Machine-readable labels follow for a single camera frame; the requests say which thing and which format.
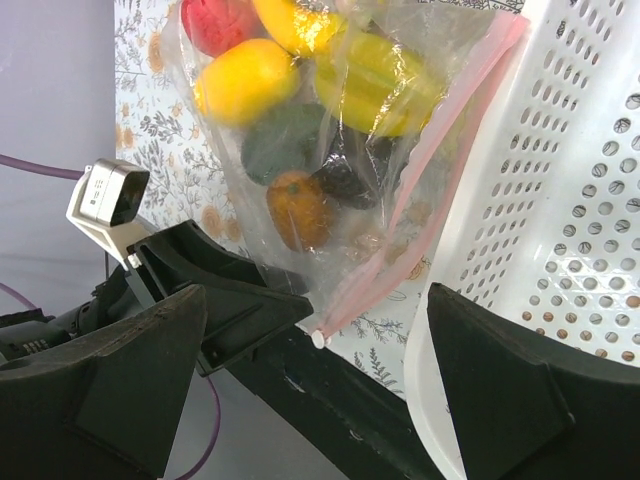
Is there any yellow toy mango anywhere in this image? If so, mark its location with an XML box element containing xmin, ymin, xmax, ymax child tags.
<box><xmin>193</xmin><ymin>38</ymin><xmax>300</xmax><ymax>127</ymax></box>

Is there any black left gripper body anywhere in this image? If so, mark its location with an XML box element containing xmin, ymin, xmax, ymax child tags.
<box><xmin>1</xmin><ymin>266</ymin><xmax>150</xmax><ymax>365</ymax></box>

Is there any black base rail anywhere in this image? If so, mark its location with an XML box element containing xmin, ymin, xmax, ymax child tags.
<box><xmin>229</xmin><ymin>327</ymin><xmax>442</xmax><ymax>479</ymax></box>

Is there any dark brown toy mangosteen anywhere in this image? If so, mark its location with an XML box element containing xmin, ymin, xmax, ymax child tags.
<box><xmin>313</xmin><ymin>144</ymin><xmax>392</xmax><ymax>210</ymax></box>

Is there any brown toy kiwi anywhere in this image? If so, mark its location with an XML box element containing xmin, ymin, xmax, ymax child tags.
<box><xmin>266</xmin><ymin>170</ymin><xmax>334</xmax><ymax>252</ymax></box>

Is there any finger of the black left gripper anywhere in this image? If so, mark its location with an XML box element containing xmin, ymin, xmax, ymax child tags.
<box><xmin>126</xmin><ymin>220</ymin><xmax>314</xmax><ymax>377</ymax></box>

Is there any yellow toy banana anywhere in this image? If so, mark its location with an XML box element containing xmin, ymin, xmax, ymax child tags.
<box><xmin>252</xmin><ymin>0</ymin><xmax>347</xmax><ymax>58</ymax></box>

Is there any clear zip top bag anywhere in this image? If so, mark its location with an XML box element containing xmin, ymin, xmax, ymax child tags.
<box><xmin>161</xmin><ymin>1</ymin><xmax>529</xmax><ymax>347</ymax></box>

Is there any green toy avocado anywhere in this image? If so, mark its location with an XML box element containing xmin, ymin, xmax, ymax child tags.
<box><xmin>241</xmin><ymin>103</ymin><xmax>337</xmax><ymax>186</ymax></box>

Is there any white perforated plastic basket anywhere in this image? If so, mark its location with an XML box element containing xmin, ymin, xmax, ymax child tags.
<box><xmin>404</xmin><ymin>1</ymin><xmax>639</xmax><ymax>479</ymax></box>

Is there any floral patterned table mat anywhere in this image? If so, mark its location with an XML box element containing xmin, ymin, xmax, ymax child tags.
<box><xmin>114</xmin><ymin>1</ymin><xmax>496</xmax><ymax>394</ymax></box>

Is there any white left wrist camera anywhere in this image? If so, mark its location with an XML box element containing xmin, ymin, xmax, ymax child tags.
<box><xmin>66</xmin><ymin>158</ymin><xmax>155</xmax><ymax>271</ymax></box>

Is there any red toy apple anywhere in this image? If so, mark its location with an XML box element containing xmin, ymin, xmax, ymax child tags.
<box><xmin>180</xmin><ymin>0</ymin><xmax>260</xmax><ymax>57</ymax></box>

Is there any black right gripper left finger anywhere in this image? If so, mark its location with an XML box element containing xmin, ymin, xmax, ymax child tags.
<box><xmin>1</xmin><ymin>286</ymin><xmax>207</xmax><ymax>479</ymax></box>

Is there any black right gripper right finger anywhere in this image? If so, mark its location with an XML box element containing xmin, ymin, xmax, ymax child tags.
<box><xmin>427</xmin><ymin>283</ymin><xmax>639</xmax><ymax>479</ymax></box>

